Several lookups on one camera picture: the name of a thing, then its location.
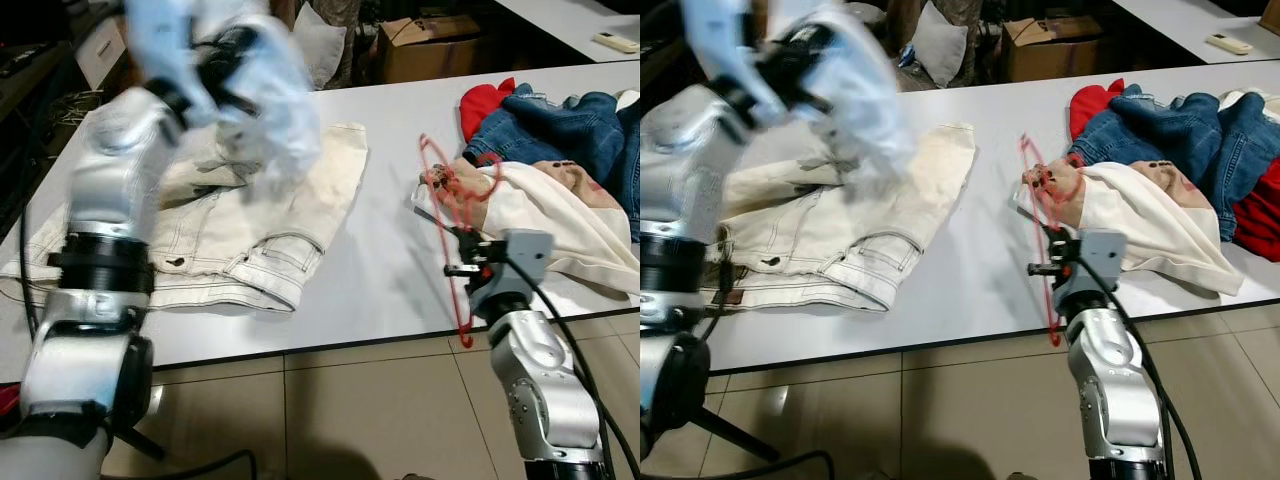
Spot red plastic hanger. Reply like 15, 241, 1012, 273
415, 133, 501, 351
1018, 133, 1086, 349

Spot cream printed shirt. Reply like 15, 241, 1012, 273
412, 155, 641, 296
1015, 155, 1246, 296

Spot blue denim jeans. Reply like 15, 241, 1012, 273
1195, 92, 1280, 243
600, 95, 641, 216
465, 85, 626, 186
1080, 83, 1226, 166

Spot red garment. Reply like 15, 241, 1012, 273
1068, 77, 1126, 141
458, 77, 518, 143

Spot open cardboard box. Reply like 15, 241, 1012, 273
1002, 14, 1108, 84
377, 14, 483, 86

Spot red cloth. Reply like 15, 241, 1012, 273
1232, 158, 1280, 263

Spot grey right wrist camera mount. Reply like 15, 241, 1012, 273
497, 230, 556, 291
1075, 228, 1131, 291

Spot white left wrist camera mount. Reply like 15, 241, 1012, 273
125, 0, 216, 106
680, 0, 776, 106

